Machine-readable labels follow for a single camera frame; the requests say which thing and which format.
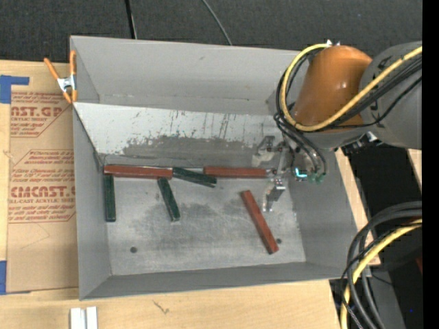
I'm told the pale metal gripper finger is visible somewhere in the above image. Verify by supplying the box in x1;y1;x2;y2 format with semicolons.
263;177;287;213
252;135;283;168

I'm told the red-brown flat block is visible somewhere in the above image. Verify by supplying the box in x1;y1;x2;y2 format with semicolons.
103;164;174;180
202;165;269;179
239;189;280;256

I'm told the dark green flat block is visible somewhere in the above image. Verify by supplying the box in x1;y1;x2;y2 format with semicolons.
171;167;218;189
156;177;182;223
103;174;117;223

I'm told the grey metal bin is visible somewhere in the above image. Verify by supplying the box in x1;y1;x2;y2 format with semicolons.
69;35;370;302

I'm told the brown cardboard board red print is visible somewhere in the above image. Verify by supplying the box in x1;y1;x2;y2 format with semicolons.
0;59;81;295

